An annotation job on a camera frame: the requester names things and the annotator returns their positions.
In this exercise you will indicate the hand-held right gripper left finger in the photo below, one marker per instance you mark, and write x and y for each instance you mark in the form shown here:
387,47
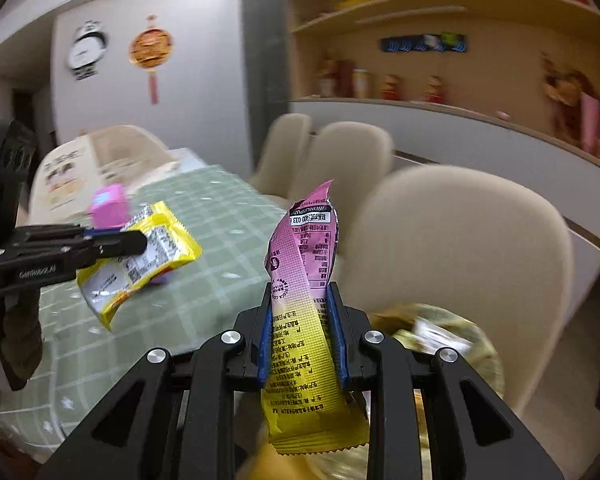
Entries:
265,345

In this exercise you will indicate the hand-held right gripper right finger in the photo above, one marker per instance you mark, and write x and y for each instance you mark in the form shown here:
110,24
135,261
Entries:
340,345

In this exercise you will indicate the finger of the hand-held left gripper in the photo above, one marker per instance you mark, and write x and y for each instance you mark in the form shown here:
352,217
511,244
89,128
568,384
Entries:
105,232
125,245

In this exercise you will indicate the pink yellow snack packet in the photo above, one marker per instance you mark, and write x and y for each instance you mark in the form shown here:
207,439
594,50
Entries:
300,310

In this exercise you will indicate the pink toy box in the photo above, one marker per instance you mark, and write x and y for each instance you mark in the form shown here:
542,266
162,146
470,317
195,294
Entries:
110,205

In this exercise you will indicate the white mesh food cover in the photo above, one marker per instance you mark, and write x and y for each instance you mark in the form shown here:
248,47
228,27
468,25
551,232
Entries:
130,145

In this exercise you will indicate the green checked tablecloth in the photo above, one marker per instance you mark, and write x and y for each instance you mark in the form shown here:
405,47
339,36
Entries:
220,240

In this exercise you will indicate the beige dining chair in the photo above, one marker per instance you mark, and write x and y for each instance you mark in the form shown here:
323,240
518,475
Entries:
280,155
455,250
350,160

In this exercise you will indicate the red hanging knot ornament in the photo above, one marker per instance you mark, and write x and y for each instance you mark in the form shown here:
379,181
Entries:
151,50

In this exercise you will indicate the beige shelf cabinet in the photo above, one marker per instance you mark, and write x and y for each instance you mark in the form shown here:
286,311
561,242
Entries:
480,125

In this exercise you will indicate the white lidded cup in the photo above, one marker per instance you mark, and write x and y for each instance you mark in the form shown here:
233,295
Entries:
360,84

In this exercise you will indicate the small red figurine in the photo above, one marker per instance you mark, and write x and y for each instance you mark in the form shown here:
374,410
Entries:
390,87
434,90

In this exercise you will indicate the tall red robed figurine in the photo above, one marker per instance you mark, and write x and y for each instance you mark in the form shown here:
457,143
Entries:
332,77

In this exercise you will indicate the yellow toy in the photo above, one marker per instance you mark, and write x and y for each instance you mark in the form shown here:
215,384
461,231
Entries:
355,2

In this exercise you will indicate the large brown doll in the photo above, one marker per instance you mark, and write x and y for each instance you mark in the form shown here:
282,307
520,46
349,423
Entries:
565,95

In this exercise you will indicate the panda wall clock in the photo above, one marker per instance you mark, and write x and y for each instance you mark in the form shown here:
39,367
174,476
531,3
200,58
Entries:
86,50

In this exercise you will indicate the black wall hook strip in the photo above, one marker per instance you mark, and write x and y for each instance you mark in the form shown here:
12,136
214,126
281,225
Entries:
405,44

